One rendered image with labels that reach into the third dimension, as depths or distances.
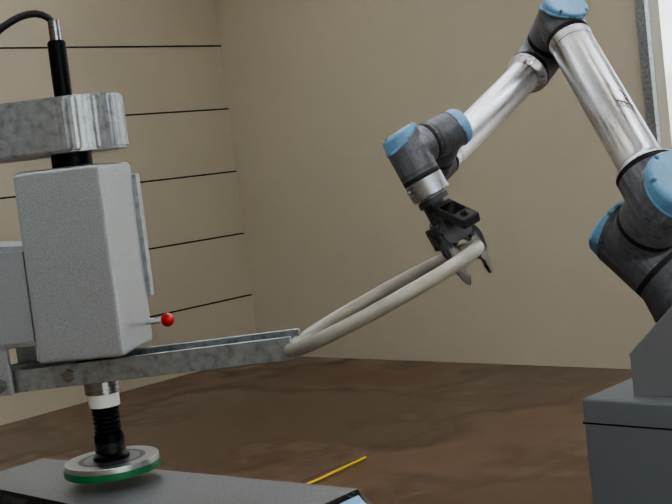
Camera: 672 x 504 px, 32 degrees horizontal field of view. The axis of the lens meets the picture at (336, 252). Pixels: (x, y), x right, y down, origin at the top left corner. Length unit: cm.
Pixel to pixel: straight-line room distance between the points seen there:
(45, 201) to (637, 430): 142
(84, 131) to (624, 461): 144
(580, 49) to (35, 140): 134
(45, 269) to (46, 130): 30
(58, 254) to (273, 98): 659
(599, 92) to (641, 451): 86
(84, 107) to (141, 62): 641
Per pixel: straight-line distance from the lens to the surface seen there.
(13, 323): 266
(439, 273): 234
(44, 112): 259
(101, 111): 259
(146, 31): 906
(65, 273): 259
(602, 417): 285
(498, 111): 299
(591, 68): 298
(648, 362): 282
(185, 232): 908
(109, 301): 257
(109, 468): 266
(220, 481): 263
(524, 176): 767
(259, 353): 255
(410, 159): 261
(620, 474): 287
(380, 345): 864
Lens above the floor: 147
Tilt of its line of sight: 4 degrees down
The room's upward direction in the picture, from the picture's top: 7 degrees counter-clockwise
